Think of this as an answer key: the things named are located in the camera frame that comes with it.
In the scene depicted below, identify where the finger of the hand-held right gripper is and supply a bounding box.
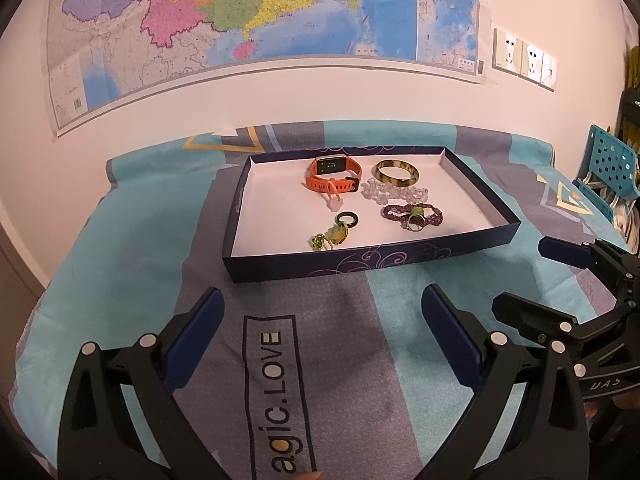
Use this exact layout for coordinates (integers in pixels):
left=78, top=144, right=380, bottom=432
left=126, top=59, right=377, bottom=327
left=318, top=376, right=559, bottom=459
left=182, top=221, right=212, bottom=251
left=538, top=236, right=640, bottom=306
left=491, top=291, right=640, bottom=358

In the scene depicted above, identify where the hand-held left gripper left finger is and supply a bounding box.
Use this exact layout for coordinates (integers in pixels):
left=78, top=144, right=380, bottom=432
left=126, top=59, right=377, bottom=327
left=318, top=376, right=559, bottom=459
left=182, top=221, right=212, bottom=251
left=57, top=287, right=226, bottom=480

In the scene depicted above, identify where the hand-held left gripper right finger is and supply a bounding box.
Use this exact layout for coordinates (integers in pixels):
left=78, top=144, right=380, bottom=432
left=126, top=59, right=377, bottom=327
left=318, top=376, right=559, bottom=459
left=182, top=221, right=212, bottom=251
left=421, top=284, right=591, bottom=480

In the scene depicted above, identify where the green stone silver ring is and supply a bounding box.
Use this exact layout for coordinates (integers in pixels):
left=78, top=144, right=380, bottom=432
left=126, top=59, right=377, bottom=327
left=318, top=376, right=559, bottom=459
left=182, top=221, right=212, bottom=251
left=402, top=205, right=431, bottom=232

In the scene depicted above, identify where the purple bead bracelet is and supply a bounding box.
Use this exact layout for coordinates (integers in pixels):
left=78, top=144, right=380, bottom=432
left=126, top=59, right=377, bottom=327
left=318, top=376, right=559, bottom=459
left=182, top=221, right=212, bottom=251
left=381, top=202, right=445, bottom=228

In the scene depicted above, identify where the dark blue shallow box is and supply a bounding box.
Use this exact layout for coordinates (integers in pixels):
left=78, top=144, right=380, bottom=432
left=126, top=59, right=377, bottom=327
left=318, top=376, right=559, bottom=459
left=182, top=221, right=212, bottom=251
left=221, top=146, right=522, bottom=283

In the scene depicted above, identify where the clear crystal bead bracelet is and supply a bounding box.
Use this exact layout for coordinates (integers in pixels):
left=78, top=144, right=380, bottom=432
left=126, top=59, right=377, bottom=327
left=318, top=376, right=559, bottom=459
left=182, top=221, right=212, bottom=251
left=361, top=176, right=430, bottom=203

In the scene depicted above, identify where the tortoiseshell bangle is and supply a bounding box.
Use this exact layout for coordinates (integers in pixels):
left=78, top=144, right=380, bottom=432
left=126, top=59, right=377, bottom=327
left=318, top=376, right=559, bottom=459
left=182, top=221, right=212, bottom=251
left=371, top=158, right=421, bottom=187

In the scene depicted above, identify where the orange smartwatch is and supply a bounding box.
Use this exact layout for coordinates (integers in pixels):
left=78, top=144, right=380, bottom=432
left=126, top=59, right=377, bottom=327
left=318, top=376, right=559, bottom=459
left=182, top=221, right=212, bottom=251
left=305, top=156, right=363, bottom=194

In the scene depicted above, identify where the person's right hand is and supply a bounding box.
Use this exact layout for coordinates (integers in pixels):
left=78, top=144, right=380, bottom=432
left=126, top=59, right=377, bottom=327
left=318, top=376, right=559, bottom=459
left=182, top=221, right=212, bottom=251
left=584, top=390, right=640, bottom=421

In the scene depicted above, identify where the teal perforated basket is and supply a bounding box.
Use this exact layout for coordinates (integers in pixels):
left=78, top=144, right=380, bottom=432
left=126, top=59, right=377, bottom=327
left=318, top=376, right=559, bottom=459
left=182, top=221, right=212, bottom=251
left=572, top=124, right=640, bottom=221

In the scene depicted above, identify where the teal grey printed blanket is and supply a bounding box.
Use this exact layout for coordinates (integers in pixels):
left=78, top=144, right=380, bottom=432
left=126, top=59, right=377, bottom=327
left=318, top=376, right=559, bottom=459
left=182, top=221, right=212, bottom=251
left=10, top=120, right=640, bottom=480

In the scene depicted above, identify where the dark cloth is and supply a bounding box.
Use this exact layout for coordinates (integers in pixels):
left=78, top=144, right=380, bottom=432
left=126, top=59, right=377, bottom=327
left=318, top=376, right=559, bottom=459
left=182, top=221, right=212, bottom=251
left=617, top=45, right=640, bottom=151

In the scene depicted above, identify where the colourful wall map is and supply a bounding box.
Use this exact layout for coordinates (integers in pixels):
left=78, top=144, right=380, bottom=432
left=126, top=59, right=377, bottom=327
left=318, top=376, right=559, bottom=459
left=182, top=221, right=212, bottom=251
left=46, top=0, right=487, bottom=138

